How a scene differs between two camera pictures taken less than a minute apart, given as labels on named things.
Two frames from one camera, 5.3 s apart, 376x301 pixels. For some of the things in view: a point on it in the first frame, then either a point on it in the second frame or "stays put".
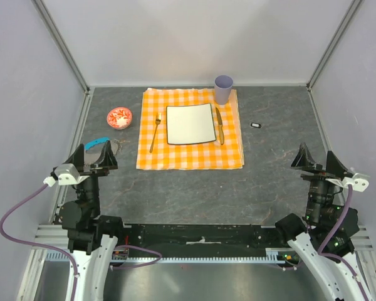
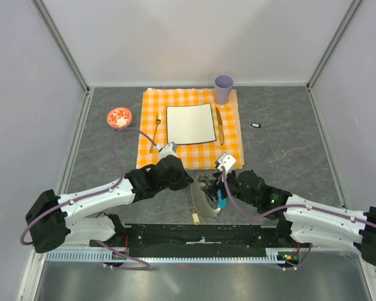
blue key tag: (91, 144) to (221, 202)
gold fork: (158, 120) stays put
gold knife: (220, 126) stays put
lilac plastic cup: (223, 86) stays put
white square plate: (190, 124) stays put
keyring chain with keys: (115, 146) to (201, 204)
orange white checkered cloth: (153, 151) stays put
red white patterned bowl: (119, 118) stays put
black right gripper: (334, 168) to (212, 187)
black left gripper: (107, 160) to (185, 180)
